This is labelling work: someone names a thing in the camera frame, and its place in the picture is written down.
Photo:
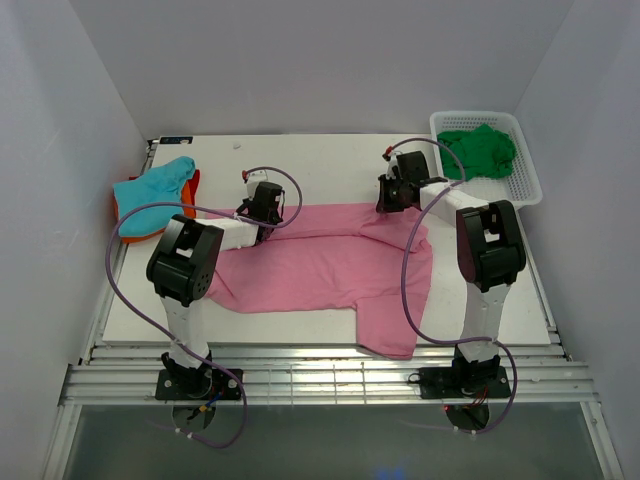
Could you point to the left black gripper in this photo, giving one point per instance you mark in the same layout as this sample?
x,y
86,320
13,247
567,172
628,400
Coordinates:
x,y
247,203

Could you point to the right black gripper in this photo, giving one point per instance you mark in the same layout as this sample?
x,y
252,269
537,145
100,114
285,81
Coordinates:
x,y
384,205

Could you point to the pink t shirt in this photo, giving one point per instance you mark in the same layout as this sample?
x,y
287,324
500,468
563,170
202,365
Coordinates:
x,y
338,256

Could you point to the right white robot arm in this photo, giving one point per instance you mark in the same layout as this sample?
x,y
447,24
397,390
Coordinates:
x,y
490,255

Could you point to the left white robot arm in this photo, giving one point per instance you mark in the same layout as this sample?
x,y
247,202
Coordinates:
x,y
182,269

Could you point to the orange folded t shirt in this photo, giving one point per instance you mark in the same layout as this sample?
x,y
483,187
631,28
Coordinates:
x,y
148,224

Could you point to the white plastic basket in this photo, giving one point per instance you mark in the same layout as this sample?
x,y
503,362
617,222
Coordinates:
x,y
522,187

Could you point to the green t shirt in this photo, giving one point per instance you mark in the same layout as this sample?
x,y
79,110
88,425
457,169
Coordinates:
x,y
483,152

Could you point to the cyan folded t shirt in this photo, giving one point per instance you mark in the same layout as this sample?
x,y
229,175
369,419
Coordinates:
x,y
175,181

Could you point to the dark label sticker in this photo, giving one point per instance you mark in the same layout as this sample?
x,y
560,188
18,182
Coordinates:
x,y
176,140

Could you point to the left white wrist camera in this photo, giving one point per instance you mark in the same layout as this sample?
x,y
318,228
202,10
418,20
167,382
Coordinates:
x,y
253,179

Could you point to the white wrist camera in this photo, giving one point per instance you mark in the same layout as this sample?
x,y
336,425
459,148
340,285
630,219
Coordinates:
x,y
253,179
391,157

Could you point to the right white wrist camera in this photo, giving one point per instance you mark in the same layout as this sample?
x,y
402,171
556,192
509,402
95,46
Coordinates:
x,y
391,157

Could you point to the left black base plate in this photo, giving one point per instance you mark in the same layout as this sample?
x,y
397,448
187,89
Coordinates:
x,y
213,384

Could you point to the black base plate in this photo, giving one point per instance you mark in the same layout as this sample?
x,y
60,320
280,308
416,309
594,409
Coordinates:
x,y
213,384
446,382

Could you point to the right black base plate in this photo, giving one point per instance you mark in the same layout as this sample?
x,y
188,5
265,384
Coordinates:
x,y
446,382

